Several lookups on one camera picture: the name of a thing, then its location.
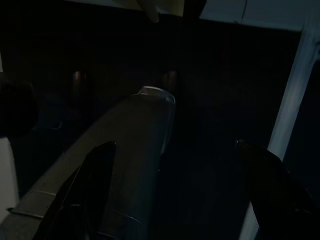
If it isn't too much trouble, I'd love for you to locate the light wooden table leg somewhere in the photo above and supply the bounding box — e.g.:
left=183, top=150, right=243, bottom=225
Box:
left=133, top=0, right=161, bottom=24

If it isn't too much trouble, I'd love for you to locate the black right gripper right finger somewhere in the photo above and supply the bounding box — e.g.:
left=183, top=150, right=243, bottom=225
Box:
left=235, top=139, right=320, bottom=240

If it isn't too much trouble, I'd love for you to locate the black floor mat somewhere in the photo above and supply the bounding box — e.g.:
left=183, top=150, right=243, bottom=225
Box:
left=283, top=47, right=320, bottom=181
left=0, top=13, right=304, bottom=240

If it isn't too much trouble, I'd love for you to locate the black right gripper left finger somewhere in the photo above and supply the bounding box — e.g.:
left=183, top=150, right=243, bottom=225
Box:
left=34, top=140, right=117, bottom=240

